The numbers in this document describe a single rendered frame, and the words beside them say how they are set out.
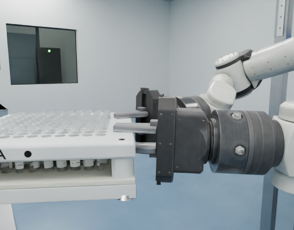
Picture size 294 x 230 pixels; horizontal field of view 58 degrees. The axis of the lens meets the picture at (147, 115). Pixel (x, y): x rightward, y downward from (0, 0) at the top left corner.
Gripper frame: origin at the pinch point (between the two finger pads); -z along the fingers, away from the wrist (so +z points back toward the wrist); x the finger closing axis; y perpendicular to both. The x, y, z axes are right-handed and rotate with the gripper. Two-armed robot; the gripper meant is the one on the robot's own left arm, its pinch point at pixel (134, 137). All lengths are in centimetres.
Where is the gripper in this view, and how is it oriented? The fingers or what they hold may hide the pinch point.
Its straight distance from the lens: 37.9
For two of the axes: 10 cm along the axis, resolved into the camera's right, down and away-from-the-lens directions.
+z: 10.0, 0.4, -0.5
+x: -0.3, 9.9, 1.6
